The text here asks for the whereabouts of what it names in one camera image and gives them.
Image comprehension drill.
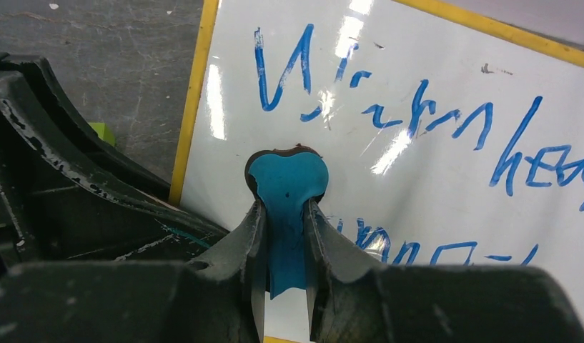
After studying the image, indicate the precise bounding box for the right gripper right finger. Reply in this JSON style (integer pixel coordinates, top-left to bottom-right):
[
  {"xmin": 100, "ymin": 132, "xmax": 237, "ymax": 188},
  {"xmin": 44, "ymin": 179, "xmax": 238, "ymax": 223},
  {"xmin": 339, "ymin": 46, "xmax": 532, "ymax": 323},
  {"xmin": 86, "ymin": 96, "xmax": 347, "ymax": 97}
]
[{"xmin": 303, "ymin": 200, "xmax": 584, "ymax": 342}]

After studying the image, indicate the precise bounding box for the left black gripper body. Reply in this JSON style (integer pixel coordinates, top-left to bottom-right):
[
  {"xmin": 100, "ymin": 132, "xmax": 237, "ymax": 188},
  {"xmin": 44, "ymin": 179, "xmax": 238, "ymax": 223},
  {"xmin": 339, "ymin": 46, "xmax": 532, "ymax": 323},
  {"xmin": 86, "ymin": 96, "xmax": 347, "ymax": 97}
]
[{"xmin": 0, "ymin": 127, "xmax": 41, "ymax": 289}]

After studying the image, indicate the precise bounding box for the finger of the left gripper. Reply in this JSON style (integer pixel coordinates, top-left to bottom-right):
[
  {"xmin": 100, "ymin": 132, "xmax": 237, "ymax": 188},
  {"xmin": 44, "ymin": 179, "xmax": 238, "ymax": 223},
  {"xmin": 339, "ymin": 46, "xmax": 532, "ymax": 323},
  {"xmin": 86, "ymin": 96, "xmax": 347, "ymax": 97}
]
[
  {"xmin": 0, "ymin": 71, "xmax": 225, "ymax": 261},
  {"xmin": 0, "ymin": 53, "xmax": 170, "ymax": 201}
]

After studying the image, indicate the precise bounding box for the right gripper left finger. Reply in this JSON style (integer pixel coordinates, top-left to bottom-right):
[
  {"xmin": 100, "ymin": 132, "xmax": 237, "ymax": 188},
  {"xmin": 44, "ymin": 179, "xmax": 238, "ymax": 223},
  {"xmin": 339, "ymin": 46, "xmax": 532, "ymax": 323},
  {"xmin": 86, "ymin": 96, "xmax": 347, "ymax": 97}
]
[{"xmin": 0, "ymin": 201, "xmax": 267, "ymax": 342}]

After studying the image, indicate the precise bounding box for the blue whiteboard eraser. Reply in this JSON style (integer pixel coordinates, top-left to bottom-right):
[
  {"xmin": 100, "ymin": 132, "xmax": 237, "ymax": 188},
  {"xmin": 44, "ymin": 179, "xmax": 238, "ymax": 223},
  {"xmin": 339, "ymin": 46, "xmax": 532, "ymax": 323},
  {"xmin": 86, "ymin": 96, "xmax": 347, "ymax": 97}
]
[{"xmin": 244, "ymin": 144, "xmax": 329, "ymax": 299}]

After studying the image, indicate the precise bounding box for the white whiteboard with wooden frame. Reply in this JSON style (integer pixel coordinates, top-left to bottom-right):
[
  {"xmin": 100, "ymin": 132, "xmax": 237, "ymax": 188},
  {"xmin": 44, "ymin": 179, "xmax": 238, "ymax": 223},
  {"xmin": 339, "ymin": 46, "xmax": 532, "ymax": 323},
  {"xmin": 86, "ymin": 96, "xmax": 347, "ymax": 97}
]
[{"xmin": 170, "ymin": 1, "xmax": 584, "ymax": 324}]

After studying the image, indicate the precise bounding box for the green cube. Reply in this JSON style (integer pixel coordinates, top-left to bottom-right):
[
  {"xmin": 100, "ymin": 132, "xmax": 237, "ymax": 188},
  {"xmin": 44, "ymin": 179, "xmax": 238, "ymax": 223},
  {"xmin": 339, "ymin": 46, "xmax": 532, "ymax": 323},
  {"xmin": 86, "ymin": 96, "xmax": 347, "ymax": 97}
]
[{"xmin": 89, "ymin": 122, "xmax": 116, "ymax": 146}]

